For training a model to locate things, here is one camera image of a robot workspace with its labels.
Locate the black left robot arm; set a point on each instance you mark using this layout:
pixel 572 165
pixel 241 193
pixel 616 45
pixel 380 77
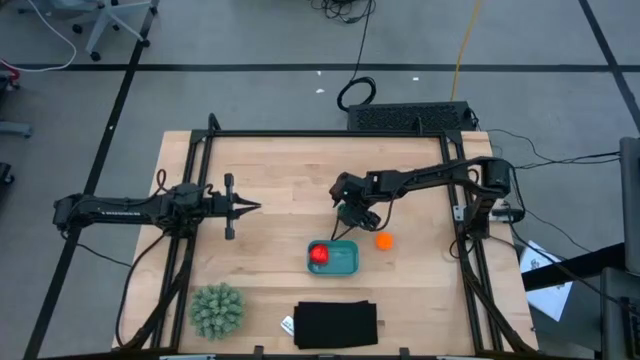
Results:
pixel 115 211

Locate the teal plastic container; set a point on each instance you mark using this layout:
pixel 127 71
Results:
pixel 345 260

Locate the white tag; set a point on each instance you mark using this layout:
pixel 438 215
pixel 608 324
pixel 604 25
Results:
pixel 287 325

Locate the red toy tomato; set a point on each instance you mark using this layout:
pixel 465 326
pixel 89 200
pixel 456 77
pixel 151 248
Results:
pixel 319 254

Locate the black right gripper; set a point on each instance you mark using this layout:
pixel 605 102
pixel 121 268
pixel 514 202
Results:
pixel 355 192

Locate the green artificial plant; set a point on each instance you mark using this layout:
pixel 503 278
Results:
pixel 217 311

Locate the black aluminium table frame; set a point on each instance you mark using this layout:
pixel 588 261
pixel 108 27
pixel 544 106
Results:
pixel 325 133

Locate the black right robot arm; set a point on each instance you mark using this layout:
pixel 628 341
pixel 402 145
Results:
pixel 440 172

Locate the white office chair base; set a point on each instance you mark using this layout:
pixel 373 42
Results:
pixel 107 20

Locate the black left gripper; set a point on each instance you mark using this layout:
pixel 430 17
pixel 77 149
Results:
pixel 229 207

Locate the orange toy produce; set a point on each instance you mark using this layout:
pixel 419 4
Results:
pixel 384 241

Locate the black folded cloth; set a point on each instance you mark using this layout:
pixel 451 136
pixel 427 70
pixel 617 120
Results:
pixel 335 325

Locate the white paper sheet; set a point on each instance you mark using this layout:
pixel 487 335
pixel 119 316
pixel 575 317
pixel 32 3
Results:
pixel 547 295

